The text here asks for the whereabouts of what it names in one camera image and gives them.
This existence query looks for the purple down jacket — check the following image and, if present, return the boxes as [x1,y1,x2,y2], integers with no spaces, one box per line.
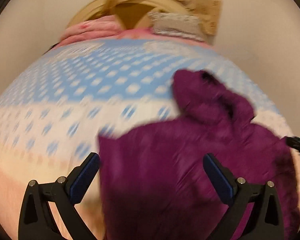
[98,69,300,239]

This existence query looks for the polka dot bedspread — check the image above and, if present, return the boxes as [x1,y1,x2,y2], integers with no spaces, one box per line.
[0,39,300,239]

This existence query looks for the striped grey pillow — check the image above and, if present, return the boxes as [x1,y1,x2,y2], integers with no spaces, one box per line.
[148,12,206,42]

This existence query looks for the pink folded blanket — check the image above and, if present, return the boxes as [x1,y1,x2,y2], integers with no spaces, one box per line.
[59,15,123,43]

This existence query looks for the cream round headboard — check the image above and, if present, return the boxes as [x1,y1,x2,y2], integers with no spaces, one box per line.
[67,0,191,30]

